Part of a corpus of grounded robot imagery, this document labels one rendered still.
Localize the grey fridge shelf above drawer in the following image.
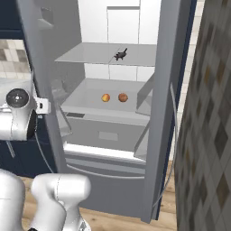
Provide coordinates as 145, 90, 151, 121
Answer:
60, 78, 155, 126

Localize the grey right fridge door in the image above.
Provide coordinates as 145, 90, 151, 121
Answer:
140, 0, 194, 225

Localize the grey fridge door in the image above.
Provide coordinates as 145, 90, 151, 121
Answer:
16, 0, 87, 175
140, 0, 194, 225

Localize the dark grey fish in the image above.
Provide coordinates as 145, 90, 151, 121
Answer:
114, 47, 129, 62

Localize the grey glass fridge shelf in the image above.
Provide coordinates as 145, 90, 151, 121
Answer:
54, 42, 158, 68

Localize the grey fridge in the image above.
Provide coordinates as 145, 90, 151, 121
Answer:
53, 0, 163, 218

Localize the grey left fridge door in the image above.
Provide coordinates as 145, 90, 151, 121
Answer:
16, 0, 87, 175

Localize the grey crisper drawer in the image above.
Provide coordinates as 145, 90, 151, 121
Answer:
64, 115, 151, 153

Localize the grey freezer drawer front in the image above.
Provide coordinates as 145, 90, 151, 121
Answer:
61, 143, 152, 218

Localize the grey freezer drawer handle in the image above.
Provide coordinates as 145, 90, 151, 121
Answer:
65, 163, 146, 180

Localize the grey right door handle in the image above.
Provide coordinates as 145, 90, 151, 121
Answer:
152, 82, 179, 209

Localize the grey door handle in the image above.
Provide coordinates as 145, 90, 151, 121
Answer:
33, 131, 56, 175
152, 82, 179, 209

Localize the grey left door handle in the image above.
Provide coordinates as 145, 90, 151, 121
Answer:
33, 131, 56, 175

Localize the thin grey cupboard handle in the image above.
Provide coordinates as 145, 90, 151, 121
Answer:
5, 140, 16, 160

